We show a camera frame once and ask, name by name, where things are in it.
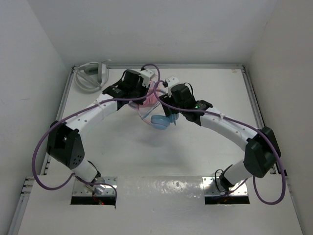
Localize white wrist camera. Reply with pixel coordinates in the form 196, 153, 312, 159
139, 69, 155, 88
165, 76, 179, 97

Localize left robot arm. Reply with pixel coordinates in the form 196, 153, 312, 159
46, 69, 155, 183

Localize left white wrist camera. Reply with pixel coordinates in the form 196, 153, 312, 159
139, 69, 155, 88

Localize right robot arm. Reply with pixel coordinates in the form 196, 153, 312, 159
159, 82, 281, 191

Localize white grey headphones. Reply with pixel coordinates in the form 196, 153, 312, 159
74, 59, 110, 93

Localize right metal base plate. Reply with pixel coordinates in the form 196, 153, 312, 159
202, 176, 248, 197

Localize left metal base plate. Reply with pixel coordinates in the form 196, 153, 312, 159
72, 177, 117, 197

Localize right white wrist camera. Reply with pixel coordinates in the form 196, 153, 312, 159
165, 76, 179, 97

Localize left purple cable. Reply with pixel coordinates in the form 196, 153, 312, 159
31, 64, 161, 204

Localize purple cable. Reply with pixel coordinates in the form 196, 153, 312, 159
31, 64, 161, 204
155, 80, 287, 205

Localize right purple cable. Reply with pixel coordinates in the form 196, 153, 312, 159
155, 80, 287, 205

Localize blue pink cat-ear headphones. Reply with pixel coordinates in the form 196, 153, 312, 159
128, 101, 179, 130

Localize metal base plate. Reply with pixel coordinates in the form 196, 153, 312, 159
202, 176, 248, 197
72, 177, 117, 197

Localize aluminium table frame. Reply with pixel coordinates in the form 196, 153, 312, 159
7, 64, 291, 235

